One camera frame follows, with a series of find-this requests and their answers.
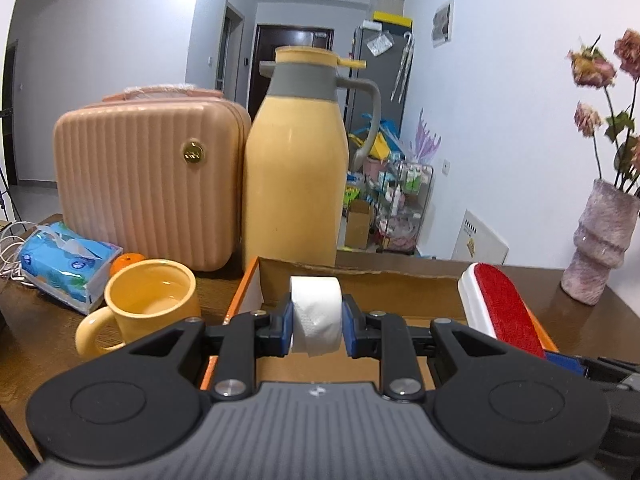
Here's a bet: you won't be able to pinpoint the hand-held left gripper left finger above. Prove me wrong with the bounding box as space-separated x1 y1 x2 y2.
119 296 296 402

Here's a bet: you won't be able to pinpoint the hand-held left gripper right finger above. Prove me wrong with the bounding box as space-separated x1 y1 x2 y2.
341 295 541 403

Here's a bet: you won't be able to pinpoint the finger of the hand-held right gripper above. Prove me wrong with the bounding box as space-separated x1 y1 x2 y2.
544 351 640 392

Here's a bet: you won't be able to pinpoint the white tape roll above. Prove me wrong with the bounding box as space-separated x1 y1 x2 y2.
289 276 346 358

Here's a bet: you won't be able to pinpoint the red orange cardboard box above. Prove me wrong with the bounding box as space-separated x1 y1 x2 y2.
198 256 560 392

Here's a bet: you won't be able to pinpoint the red white lint brush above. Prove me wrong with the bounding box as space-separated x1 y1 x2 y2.
457 262 548 358

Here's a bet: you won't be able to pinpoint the small brown cardboard box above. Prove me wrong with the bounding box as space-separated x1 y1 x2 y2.
345 200 373 250

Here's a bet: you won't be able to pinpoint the pink ceramic vase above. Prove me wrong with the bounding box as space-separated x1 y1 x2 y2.
560 178 640 307

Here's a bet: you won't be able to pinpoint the yellow mug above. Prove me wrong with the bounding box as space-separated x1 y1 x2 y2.
75 259 202 358

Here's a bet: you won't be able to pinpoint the yellow thermos jug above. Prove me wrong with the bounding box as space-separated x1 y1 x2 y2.
242 46 383 268

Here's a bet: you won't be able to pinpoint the pink bucket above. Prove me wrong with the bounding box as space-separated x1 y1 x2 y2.
362 156 388 181

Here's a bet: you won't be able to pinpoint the orange fruit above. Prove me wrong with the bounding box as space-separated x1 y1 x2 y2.
109 252 147 277

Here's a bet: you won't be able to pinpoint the blue plastic item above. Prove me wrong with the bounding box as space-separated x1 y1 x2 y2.
362 112 401 141

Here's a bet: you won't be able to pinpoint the purple feather decoration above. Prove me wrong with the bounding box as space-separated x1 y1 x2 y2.
409 108 443 161

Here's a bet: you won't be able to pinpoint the pink ribbed suitcase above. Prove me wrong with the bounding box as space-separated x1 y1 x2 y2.
52 85 253 272

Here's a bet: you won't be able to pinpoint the blue tissue pack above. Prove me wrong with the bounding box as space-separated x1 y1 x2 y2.
17 221 124 316

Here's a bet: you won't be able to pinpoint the grey refrigerator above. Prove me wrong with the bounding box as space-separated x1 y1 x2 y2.
350 24 415 136

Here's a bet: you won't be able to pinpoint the clear hanging umbrella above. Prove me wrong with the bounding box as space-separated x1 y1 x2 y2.
390 31 416 102

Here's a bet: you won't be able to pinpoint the grey interior doorway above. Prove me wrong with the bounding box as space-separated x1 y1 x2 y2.
216 0 246 103

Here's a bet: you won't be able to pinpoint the clear plastic bag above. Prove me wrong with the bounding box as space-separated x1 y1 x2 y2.
366 30 394 56

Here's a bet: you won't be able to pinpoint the dark wooden door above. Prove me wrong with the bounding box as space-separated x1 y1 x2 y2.
248 24 335 121

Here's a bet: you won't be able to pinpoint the dried pink flowers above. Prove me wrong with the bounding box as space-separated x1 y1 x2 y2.
566 29 640 196

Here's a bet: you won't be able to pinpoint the yellow box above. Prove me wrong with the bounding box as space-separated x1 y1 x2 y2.
372 10 413 28

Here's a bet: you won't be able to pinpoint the wire storage rack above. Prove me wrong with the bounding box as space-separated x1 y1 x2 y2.
372 160 435 253

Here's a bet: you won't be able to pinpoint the white cables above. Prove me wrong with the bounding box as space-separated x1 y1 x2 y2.
0 220 36 286

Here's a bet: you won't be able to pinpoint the wall picture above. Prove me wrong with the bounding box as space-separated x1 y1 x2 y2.
431 0 455 48

